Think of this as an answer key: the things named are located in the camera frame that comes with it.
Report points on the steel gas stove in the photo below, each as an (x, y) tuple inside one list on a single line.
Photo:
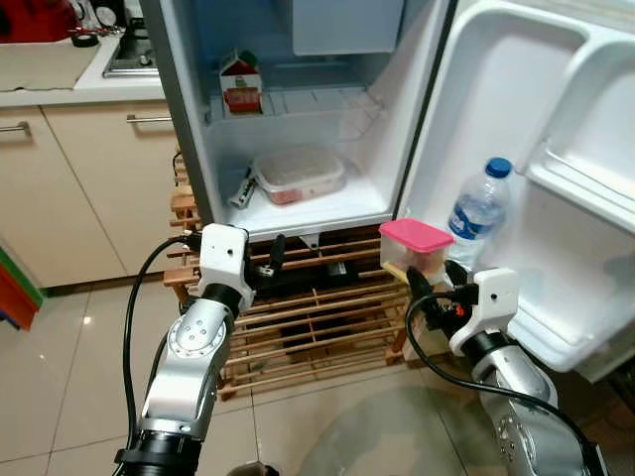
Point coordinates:
[(129, 55)]

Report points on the clear blue cap water bottle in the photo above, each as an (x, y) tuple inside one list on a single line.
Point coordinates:
[(481, 213)]

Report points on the red white milk carton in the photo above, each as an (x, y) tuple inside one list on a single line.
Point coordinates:
[(241, 84)]

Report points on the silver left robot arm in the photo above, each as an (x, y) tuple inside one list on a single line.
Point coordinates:
[(193, 357)]

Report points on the pink lid food container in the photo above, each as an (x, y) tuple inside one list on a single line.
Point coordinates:
[(415, 243)]

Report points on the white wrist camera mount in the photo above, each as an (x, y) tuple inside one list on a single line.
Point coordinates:
[(491, 297), (223, 253)]

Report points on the clear lidded food box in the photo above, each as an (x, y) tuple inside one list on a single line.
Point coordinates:
[(298, 177)]

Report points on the red kitchen appliance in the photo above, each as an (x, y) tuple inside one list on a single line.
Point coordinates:
[(35, 18)]

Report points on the grey left robot foot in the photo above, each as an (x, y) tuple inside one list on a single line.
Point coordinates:
[(253, 469)]

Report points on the beige counter mat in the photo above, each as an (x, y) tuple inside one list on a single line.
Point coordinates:
[(50, 64)]

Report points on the small black white packet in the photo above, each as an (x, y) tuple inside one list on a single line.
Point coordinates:
[(242, 188)]

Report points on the green board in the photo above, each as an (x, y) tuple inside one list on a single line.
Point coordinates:
[(20, 273)]

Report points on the wooden slatted rack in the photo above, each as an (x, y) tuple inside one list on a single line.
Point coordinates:
[(317, 319)]

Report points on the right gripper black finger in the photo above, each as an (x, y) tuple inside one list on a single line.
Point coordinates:
[(420, 286), (458, 275)]

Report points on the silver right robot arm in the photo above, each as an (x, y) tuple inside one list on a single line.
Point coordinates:
[(526, 407)]

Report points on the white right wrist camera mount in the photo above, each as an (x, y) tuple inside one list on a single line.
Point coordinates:
[(491, 297)]

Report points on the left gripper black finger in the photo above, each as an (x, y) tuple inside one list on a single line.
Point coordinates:
[(279, 251)]

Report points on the dark grey mini fridge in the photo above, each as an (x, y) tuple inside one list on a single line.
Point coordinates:
[(298, 215)]

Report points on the orange board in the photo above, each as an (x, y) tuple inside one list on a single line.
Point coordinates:
[(15, 302)]

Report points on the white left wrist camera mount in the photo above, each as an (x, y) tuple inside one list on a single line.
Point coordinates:
[(223, 253)]

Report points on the beige kitchen cabinet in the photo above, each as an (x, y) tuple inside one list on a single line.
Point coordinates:
[(89, 198)]

